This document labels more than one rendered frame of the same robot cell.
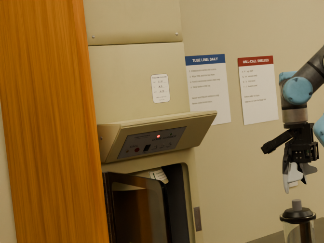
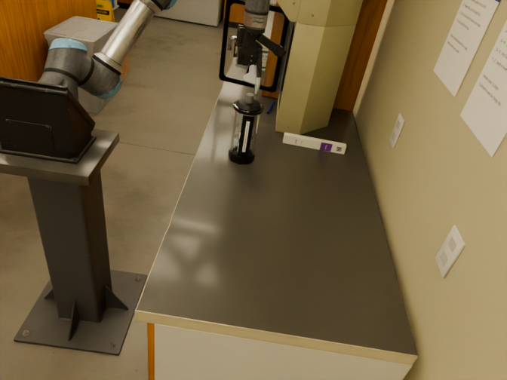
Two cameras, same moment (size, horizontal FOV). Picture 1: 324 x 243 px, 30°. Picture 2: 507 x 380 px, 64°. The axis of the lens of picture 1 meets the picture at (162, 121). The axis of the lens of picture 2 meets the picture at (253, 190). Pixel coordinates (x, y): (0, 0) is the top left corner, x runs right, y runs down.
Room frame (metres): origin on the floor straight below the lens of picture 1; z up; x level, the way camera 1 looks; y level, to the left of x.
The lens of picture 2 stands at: (2.66, -1.43, 1.79)
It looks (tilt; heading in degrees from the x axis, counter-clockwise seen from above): 36 degrees down; 126
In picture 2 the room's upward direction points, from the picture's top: 10 degrees clockwise
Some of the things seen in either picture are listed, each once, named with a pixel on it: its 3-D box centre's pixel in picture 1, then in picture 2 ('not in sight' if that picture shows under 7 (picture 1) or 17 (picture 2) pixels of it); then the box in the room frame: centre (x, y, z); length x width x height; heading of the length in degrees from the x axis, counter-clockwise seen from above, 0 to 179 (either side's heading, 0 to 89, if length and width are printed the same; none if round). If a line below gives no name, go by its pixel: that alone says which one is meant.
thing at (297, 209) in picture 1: (297, 210); (249, 102); (1.80, -0.38, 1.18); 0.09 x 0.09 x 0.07
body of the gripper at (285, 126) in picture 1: (299, 142); (250, 45); (1.79, -0.40, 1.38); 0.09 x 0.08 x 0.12; 56
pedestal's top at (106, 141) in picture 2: not in sight; (62, 150); (1.35, -0.87, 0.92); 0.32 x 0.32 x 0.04; 39
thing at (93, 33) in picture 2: not in sight; (86, 47); (-0.70, 0.36, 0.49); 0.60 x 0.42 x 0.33; 127
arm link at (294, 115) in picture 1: (295, 116); (255, 19); (1.79, -0.40, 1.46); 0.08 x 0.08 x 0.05
